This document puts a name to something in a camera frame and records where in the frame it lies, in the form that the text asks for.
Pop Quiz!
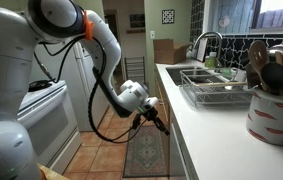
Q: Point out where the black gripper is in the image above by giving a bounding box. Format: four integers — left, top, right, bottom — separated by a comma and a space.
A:
132, 107, 170, 136

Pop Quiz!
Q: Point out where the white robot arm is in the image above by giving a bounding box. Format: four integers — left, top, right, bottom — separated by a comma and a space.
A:
0, 0, 167, 180

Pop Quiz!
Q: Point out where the dishwasher under counter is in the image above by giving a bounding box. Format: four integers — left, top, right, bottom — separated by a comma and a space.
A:
169, 116, 196, 180

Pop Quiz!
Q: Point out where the patterned floor rug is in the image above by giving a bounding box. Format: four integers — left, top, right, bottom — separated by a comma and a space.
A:
123, 126, 168, 178

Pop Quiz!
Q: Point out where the kitchen sink basin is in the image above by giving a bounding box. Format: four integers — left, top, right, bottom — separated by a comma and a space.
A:
167, 66, 225, 86

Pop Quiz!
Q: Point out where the cardboard box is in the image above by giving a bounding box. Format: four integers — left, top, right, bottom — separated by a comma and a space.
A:
153, 39, 190, 64

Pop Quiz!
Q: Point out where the green soap bottle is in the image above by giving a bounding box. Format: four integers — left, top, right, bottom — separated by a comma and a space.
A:
205, 51, 217, 68

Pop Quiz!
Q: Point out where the framed picture on counter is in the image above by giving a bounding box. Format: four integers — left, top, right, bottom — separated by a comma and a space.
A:
196, 38, 208, 62

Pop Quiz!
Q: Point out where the white refrigerator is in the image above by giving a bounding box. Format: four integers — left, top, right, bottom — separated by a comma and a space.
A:
29, 41, 110, 133

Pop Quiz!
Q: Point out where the chrome sink faucet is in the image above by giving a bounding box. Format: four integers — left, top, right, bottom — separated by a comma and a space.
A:
192, 31, 223, 67

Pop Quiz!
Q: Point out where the wooden shelf with picture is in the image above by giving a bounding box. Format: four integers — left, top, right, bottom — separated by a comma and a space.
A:
126, 14, 145, 34

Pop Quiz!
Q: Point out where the white electric stove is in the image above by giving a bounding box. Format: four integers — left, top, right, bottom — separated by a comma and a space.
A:
17, 80, 81, 174

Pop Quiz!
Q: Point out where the black stove burner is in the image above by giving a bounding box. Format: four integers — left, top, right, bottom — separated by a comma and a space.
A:
28, 80, 51, 92

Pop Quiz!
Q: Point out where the white red utensil crock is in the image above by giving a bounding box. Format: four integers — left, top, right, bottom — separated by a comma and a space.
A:
246, 88, 283, 146

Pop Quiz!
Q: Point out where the slotted wooden spoon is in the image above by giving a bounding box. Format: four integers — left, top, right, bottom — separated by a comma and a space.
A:
248, 40, 269, 92

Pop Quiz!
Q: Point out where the black ladle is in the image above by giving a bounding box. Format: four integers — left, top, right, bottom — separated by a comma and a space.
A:
261, 63, 283, 95

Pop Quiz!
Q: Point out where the black wire shelf rack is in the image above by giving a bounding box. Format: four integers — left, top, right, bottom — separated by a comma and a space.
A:
125, 56, 145, 83

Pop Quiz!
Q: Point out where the wire dish rack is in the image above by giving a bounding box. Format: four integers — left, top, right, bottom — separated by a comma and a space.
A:
180, 70, 252, 108

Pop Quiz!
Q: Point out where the white light switch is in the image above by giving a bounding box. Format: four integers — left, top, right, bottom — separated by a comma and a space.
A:
150, 31, 155, 39

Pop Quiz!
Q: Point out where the black white wall picture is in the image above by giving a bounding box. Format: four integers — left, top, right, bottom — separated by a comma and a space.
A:
162, 9, 175, 24

